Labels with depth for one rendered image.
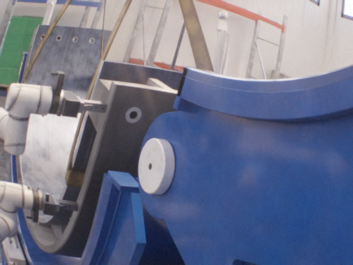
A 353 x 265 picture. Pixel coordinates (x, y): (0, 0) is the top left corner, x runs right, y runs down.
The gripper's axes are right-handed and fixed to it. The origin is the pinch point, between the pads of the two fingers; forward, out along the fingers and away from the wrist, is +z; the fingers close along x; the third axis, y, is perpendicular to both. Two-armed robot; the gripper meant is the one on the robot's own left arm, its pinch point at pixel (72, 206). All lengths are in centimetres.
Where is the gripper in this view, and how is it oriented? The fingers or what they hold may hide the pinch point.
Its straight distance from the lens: 166.9
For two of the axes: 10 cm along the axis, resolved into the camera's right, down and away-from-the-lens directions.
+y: 2.5, -9.4, -2.4
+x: -4.0, -3.2, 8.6
